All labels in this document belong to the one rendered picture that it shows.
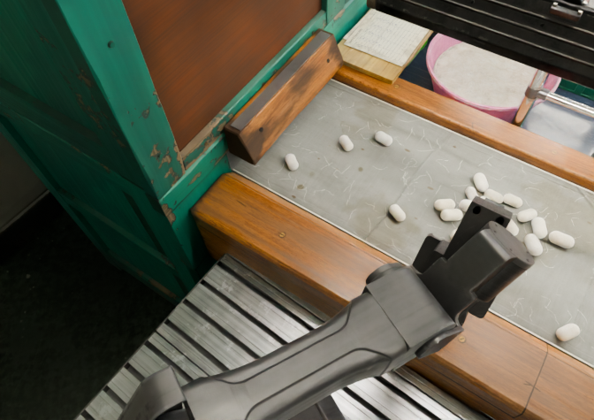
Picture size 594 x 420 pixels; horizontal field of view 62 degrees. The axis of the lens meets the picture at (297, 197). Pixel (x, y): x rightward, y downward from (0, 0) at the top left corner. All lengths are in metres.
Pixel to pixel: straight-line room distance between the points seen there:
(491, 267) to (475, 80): 0.68
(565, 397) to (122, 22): 0.73
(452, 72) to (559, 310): 0.54
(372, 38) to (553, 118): 0.42
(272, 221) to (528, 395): 0.45
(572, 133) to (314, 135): 0.54
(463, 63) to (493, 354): 0.63
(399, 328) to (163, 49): 0.45
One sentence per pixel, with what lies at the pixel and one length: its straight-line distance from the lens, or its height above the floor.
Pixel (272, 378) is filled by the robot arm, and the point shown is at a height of 1.08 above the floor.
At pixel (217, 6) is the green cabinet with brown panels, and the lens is 0.75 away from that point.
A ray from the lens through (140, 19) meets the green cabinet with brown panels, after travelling 0.64.
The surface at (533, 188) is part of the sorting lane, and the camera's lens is 0.96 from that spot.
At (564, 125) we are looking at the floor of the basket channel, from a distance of 1.18.
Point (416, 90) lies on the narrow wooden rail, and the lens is 1.02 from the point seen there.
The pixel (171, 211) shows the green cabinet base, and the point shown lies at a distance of 0.83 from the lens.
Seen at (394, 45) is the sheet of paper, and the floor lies 0.78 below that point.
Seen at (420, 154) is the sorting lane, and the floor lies 0.74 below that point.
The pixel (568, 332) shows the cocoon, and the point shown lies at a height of 0.76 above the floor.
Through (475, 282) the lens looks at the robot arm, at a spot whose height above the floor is 1.04.
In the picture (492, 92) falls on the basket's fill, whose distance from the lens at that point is 1.10.
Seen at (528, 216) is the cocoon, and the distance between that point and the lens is 0.90.
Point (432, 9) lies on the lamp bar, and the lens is 0.70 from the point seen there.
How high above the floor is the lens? 1.47
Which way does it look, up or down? 57 degrees down
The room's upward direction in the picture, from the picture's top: 4 degrees counter-clockwise
